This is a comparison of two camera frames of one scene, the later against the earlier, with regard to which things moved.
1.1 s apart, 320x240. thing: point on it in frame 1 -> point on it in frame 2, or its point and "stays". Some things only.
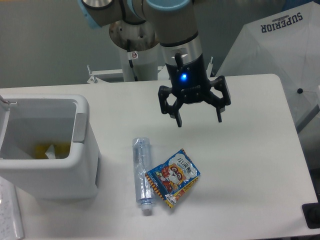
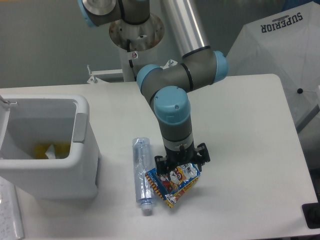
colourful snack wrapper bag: x=175 y=180 stays
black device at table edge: x=312 y=213 stays
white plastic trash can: x=48 y=148 stays
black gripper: x=189 y=82 -> x=175 y=158
